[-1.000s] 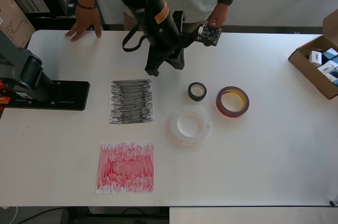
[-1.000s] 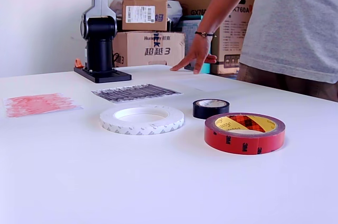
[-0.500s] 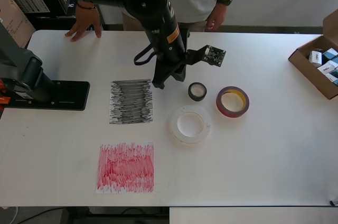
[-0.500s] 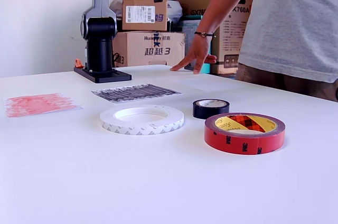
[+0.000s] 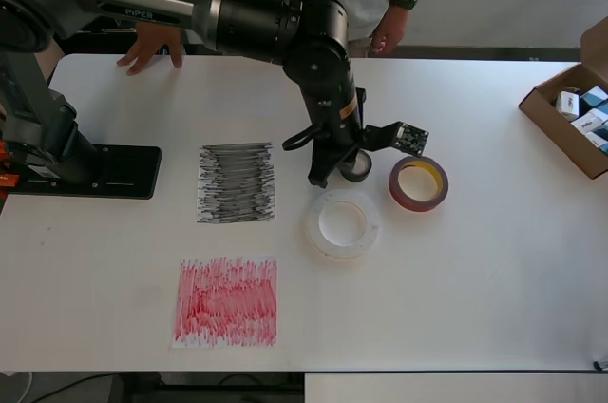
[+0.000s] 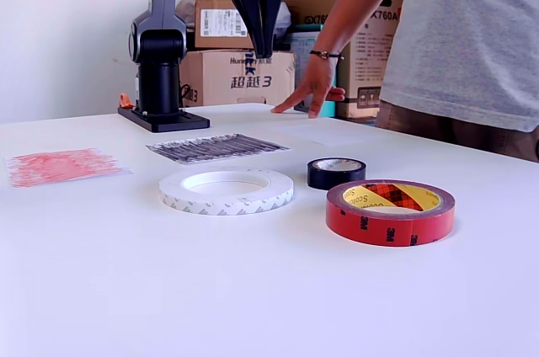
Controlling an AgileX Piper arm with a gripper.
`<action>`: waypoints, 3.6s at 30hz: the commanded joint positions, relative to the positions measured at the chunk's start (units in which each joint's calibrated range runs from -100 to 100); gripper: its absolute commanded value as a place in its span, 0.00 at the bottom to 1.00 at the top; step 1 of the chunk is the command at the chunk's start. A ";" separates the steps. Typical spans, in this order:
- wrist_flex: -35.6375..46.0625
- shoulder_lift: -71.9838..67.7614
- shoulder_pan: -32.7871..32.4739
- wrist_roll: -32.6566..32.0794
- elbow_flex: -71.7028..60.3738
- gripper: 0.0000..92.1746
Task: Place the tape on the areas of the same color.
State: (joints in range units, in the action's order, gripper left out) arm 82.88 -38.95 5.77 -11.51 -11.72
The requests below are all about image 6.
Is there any small black tape roll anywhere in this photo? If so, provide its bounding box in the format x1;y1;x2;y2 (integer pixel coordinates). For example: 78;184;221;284
306;157;367;190

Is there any wide white tape roll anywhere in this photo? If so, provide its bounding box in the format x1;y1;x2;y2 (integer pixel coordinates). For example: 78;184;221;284
158;168;295;216

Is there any red 3M tape roll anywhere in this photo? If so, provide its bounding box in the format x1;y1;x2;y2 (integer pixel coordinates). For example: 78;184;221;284
324;178;456;248

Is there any person's right forearm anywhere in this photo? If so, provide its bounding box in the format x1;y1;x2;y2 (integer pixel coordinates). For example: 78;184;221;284
313;0;413;57

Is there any person's right hand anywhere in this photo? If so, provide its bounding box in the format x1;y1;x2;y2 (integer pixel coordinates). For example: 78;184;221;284
271;53;347;119

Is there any grey plastic bag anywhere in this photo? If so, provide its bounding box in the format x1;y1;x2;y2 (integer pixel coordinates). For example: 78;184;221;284
275;0;294;36
176;0;197;32

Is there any cardboard box with shipping label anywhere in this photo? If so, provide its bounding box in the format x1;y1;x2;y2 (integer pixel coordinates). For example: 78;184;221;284
194;0;259;50

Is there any teal box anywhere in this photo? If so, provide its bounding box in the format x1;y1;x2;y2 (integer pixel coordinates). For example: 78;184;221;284
288;24;338;116

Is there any cardboard box with blue print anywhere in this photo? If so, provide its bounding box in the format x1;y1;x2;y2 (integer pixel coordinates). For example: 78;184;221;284
180;48;296;109

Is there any blank white paper sheet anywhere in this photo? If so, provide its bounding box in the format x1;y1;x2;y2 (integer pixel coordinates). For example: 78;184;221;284
269;120;395;147

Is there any black scribbled paper sheet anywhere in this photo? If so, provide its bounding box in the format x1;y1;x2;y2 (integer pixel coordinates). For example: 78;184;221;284
145;132;293;167

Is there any grey t-shirt torso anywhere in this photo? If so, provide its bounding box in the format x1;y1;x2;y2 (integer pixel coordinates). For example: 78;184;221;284
378;0;539;134

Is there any red scribbled paper sheet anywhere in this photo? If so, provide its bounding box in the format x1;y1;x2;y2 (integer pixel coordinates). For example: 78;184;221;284
3;147;134;189

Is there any dark wrist bracelet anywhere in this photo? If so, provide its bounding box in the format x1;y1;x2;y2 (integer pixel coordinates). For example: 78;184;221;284
309;49;344;61

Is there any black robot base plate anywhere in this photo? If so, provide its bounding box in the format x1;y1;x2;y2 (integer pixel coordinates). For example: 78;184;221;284
117;104;211;134

